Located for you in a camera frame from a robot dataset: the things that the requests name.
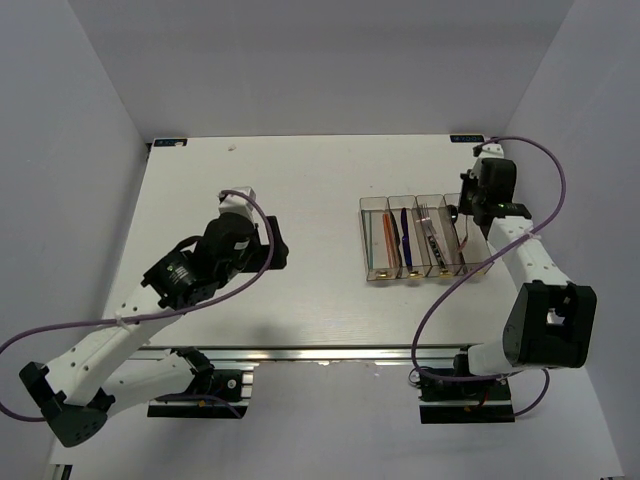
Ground iridescent pink spoon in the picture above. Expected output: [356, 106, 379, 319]
[457, 217, 469, 253]

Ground purple knife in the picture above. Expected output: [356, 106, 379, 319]
[400, 207, 413, 271]

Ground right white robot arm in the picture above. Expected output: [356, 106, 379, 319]
[451, 141, 597, 399]

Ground left blue table label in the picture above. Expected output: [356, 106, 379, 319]
[153, 138, 188, 148]

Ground dark-handled silver fork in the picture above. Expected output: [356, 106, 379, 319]
[422, 219, 447, 271]

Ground black rainbow knife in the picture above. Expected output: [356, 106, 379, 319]
[389, 212, 401, 258]

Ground black rainbow-handled spoon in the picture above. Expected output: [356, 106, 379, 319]
[447, 204, 459, 224]

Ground right blue table label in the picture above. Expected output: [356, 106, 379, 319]
[449, 134, 485, 144]

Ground red chopstick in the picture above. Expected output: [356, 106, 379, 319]
[383, 213, 396, 267]

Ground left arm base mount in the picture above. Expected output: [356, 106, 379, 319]
[147, 369, 253, 420]

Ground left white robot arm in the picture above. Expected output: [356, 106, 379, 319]
[19, 187, 289, 448]

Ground blue table label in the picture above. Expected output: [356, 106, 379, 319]
[153, 138, 188, 148]
[449, 134, 485, 144]

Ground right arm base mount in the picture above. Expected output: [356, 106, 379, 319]
[408, 369, 515, 425]

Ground silver pink-handled fork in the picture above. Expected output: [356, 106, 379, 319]
[418, 204, 435, 242]

